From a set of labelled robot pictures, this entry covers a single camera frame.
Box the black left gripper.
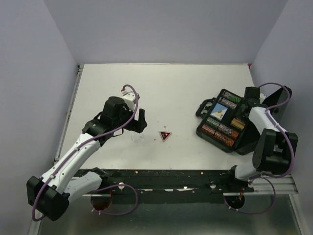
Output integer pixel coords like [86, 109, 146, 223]
[113, 104, 148, 134]

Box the red Texas Hold'em card deck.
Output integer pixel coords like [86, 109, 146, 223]
[230, 117, 246, 131]

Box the blue playing card deck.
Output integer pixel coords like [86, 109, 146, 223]
[210, 103, 228, 121]

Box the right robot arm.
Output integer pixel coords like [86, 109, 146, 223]
[225, 84, 298, 192]

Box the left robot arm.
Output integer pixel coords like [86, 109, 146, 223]
[26, 93, 147, 222]

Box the black poker set case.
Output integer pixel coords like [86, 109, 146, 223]
[194, 85, 292, 155]

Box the clear round dealer button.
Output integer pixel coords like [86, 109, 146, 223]
[132, 133, 144, 143]

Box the green purple chip roll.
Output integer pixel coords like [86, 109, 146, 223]
[223, 91, 242, 104]

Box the triangular all in button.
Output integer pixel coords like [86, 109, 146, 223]
[159, 131, 172, 142]

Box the purple white chip roll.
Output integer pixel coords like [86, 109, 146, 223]
[219, 97, 237, 109]

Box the green blue chip roll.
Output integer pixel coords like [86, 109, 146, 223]
[206, 117, 220, 128]

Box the brown orange chip roll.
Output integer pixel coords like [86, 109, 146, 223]
[213, 132, 234, 147]

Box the orange black chip roll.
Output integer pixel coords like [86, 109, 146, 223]
[201, 125, 216, 136]

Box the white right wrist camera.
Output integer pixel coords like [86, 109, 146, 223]
[259, 93, 266, 102]

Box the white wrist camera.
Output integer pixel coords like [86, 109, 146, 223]
[121, 89, 140, 111]
[259, 93, 266, 102]

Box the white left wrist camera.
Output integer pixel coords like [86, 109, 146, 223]
[121, 89, 140, 111]

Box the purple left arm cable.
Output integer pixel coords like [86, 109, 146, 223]
[31, 84, 140, 222]

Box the aluminium frame rail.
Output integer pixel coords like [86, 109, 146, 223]
[39, 174, 299, 196]

